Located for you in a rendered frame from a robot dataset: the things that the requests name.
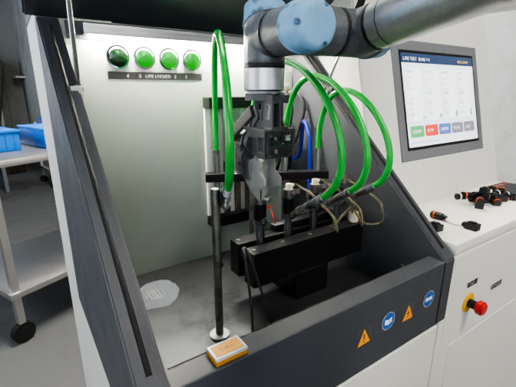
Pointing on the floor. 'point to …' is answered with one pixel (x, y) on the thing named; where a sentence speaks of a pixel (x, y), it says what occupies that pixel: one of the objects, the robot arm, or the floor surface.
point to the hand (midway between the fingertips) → (257, 193)
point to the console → (421, 171)
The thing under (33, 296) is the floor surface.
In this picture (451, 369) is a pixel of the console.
